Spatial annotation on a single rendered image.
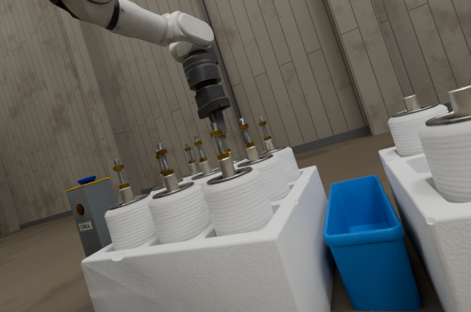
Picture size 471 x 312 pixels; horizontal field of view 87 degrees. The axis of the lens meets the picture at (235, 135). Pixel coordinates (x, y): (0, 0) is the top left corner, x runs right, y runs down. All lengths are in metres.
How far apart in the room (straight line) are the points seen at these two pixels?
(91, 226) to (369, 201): 0.66
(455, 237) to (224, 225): 0.25
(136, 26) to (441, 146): 0.55
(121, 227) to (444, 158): 0.48
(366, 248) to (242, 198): 0.19
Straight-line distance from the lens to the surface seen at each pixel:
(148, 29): 0.62
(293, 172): 0.59
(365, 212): 0.72
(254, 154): 0.49
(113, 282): 0.53
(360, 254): 0.44
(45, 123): 5.04
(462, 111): 0.35
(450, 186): 0.35
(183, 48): 0.70
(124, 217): 0.51
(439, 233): 0.30
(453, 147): 0.33
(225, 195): 0.36
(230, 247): 0.35
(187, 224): 0.43
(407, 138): 0.56
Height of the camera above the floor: 0.30
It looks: 2 degrees up
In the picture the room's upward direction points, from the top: 18 degrees counter-clockwise
